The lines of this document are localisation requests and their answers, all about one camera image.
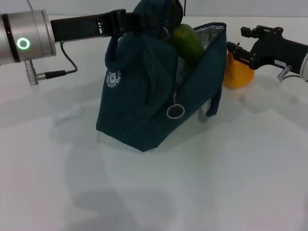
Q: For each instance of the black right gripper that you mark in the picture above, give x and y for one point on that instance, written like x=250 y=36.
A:
x=279 y=51

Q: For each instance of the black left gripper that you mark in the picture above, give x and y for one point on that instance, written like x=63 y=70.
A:
x=77 y=27

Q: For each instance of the yellow orange pear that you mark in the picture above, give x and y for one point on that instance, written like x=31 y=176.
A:
x=237 y=74

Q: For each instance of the green cucumber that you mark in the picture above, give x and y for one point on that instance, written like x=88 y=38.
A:
x=187 y=43

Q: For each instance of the dark teal insulated lunch bag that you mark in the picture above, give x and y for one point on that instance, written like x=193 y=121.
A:
x=134 y=96

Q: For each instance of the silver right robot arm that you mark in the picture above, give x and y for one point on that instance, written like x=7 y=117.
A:
x=304 y=67

